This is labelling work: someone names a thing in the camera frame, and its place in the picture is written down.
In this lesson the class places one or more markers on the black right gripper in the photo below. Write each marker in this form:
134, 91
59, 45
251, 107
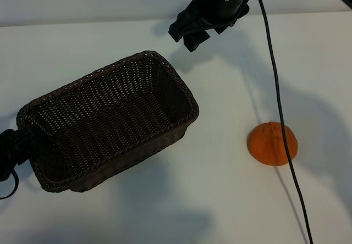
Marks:
222, 3

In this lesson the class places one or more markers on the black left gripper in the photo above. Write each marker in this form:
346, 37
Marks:
6, 153

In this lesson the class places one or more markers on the dark brown woven basket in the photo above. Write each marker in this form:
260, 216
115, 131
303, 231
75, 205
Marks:
110, 123

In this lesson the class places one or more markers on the orange fruit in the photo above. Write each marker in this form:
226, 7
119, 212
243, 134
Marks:
268, 145

